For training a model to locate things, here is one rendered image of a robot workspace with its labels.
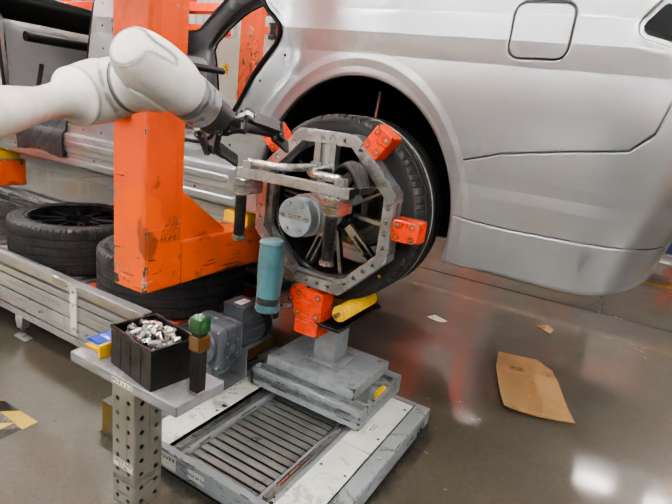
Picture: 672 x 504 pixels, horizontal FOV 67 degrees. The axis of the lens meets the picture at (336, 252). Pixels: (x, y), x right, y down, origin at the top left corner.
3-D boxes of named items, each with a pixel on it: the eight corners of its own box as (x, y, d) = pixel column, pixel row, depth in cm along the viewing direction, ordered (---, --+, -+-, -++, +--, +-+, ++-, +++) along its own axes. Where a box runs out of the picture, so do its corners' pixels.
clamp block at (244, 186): (262, 193, 166) (263, 177, 165) (244, 195, 159) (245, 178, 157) (250, 190, 169) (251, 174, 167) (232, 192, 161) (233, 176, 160)
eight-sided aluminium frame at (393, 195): (387, 304, 172) (412, 141, 157) (379, 310, 166) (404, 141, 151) (262, 265, 197) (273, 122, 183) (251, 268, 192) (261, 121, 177)
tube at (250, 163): (321, 174, 169) (324, 142, 166) (286, 177, 153) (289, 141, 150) (278, 166, 177) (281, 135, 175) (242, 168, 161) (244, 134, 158)
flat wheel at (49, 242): (-25, 264, 246) (-29, 216, 240) (64, 234, 310) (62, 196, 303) (102, 285, 240) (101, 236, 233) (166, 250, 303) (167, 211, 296)
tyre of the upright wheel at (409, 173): (481, 220, 176) (371, 78, 188) (460, 229, 156) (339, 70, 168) (355, 315, 209) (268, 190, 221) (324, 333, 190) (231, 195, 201)
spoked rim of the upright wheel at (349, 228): (450, 215, 181) (369, 109, 190) (427, 224, 161) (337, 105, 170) (356, 290, 207) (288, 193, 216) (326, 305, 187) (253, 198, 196)
